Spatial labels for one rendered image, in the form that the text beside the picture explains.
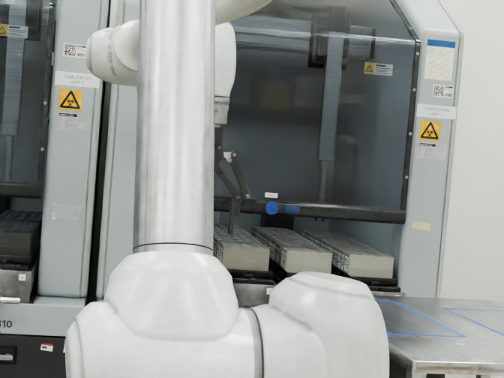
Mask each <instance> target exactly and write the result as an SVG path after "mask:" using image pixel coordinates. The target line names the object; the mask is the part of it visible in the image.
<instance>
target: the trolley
mask: <svg viewBox="0 0 504 378"><path fill-rule="evenodd" d="M373 297H374V299H375V301H376V302H377V304H378V305H379V307H380V310H381V312H382V316H383V319H384V323H385V329H386V333H387V338H388V350H389V358H390V359H391V360H392V361H394V362H396V363H397V364H399V365H400V366H401V367H403V368H405V369H406V378H426V376H427V374H467V375H476V378H491V375H500V376H504V304H501V303H499V302H497V301H493V300H478V299H460V298H426V297H409V296H391V295H373Z"/></svg>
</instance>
